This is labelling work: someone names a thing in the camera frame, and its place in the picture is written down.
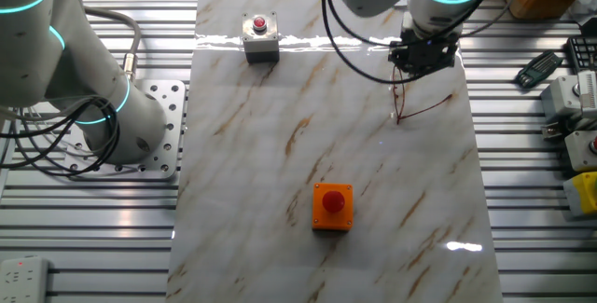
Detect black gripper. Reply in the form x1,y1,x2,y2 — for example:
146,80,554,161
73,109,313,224
388,30,461,78

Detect dark red thin-frame glasses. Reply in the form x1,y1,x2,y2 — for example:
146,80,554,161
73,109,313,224
390,64,454,126

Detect marble pattern table mat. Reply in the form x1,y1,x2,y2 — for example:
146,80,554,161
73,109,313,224
165,0,505,303

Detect small silver metal device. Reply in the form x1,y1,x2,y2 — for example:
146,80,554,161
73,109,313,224
540,121,563,144

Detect grey red pushbutton box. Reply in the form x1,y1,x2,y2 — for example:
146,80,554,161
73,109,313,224
563,130,597,172
241,11,281,65

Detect orange red pushbutton box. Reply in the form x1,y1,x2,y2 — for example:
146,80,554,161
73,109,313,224
311,182,354,232

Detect black keyboard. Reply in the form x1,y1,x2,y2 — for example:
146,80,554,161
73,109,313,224
565,35,597,74

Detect yellow box with green button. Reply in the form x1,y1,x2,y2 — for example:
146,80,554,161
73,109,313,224
562,171,597,220

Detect white power strip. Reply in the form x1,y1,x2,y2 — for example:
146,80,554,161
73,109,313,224
0,255,51,303

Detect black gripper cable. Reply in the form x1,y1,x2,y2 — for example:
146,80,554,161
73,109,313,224
320,0,503,85

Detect silver ribbed camera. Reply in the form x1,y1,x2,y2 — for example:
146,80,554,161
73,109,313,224
576,70,597,118

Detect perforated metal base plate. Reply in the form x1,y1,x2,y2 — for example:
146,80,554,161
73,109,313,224
64,78,187,182

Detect grey cable with metal plug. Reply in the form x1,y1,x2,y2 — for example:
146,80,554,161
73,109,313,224
78,5,143,83

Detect black looped cable bundle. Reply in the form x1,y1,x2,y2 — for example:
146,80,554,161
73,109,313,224
0,96,121,177

